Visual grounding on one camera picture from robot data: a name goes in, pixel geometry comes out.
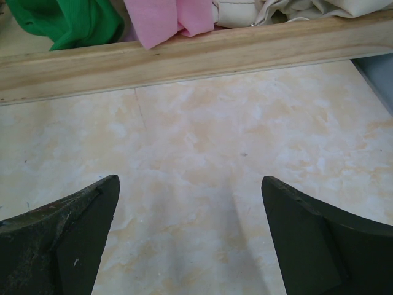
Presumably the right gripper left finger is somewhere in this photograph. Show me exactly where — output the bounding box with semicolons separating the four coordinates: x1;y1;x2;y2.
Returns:
1;175;120;294

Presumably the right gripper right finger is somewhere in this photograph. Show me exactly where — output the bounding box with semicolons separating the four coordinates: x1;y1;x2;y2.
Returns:
261;176;392;294

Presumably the wooden clothes rack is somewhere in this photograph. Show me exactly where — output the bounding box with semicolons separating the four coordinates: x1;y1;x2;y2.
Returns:
1;10;392;105

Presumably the green t-shirt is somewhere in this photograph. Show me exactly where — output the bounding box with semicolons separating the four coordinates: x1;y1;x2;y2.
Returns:
6;0;125;51

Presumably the pink t-shirt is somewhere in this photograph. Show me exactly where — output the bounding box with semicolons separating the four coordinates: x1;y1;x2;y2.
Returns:
125;0;214;49

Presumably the beige cloth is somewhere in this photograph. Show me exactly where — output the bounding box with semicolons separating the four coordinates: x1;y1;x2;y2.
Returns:
212;0;392;28

